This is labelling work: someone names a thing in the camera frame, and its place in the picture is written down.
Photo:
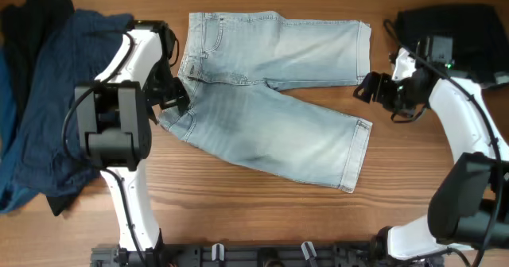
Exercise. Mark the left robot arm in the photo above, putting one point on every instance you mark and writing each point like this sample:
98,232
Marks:
114,114

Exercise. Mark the teal blue garment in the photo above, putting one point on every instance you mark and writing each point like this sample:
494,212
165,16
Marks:
13,195

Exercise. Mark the navy blue garment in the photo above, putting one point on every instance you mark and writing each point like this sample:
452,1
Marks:
80,49

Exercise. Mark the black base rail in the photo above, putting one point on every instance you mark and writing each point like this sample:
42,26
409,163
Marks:
306,254

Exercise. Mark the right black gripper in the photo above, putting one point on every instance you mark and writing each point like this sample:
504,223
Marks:
382,90

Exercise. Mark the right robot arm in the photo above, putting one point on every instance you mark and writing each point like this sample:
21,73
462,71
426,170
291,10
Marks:
469,211

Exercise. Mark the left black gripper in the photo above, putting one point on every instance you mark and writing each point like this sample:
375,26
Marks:
172,96

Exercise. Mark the black garment in pile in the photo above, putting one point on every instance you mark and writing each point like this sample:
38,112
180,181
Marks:
24,29

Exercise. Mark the folded black garment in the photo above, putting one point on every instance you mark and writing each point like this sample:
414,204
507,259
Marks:
480,42

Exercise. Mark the light blue denim shorts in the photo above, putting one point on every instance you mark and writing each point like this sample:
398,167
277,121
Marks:
238,69

